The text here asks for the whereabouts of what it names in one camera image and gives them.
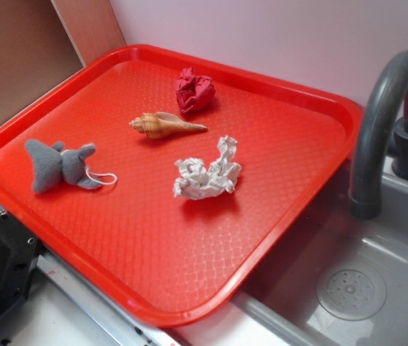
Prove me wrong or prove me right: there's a crumpled white paper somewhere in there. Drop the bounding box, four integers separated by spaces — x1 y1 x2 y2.
173 136 242 200

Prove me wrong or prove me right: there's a crumpled red paper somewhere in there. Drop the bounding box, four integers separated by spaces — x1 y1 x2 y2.
175 67 216 113

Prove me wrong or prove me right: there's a tan spiral seashell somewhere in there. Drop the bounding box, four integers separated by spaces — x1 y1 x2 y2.
129 112 208 139

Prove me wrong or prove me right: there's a grey plush elephant toy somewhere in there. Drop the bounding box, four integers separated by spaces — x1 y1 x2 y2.
25 139 117 194

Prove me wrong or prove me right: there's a grey plastic sink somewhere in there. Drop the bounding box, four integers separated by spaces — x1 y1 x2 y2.
234 164 408 345

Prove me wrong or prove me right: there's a light wooden panel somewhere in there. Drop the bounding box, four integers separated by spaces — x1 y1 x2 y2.
51 0 125 66

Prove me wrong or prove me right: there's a round sink drain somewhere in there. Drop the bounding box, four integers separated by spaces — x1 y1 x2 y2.
316 266 386 321

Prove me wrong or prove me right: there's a grey curved faucet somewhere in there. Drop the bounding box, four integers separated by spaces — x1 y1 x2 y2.
348 50 408 220

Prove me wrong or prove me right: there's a red plastic tray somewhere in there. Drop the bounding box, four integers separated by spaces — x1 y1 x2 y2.
0 45 362 327

